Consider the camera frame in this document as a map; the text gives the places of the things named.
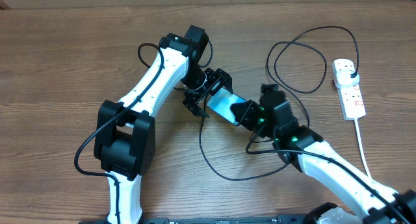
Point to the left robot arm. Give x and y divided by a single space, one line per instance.
125 135

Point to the white power strip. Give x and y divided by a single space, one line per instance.
350 98

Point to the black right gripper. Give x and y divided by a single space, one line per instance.
249 109

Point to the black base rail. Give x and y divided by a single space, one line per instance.
279 219

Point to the blue Galaxy S24+ smartphone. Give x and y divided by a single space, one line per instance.
221 103

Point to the white charger plug adapter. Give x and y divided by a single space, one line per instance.
344 79

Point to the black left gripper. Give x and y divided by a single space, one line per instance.
219 77

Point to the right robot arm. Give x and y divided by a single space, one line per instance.
308 152

